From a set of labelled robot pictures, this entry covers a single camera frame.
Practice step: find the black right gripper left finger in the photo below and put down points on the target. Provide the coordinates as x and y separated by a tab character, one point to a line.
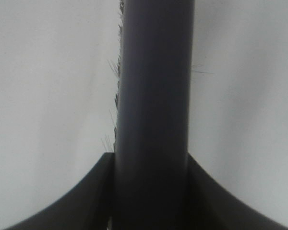
87	206

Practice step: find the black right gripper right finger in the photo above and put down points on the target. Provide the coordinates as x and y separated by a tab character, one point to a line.
209	206

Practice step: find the grey hand brush black bristles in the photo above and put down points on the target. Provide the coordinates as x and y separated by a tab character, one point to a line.
151	188

